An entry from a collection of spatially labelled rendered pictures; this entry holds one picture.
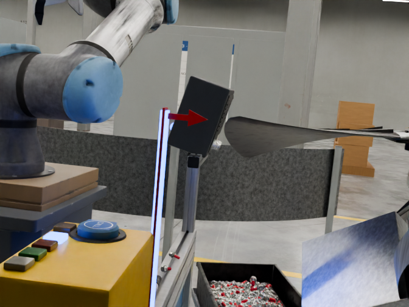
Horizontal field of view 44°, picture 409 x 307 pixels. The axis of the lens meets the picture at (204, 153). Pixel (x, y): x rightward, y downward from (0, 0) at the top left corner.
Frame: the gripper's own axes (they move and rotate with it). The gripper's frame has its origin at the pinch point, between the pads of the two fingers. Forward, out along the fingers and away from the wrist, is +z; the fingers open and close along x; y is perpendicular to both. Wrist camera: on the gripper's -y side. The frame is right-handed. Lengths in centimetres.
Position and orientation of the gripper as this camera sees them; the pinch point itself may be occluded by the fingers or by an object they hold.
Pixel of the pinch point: (54, 21)
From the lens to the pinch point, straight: 85.0
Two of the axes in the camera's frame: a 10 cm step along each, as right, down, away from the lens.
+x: -6.5, -1.0, 7.5
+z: 0.1, 9.9, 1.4
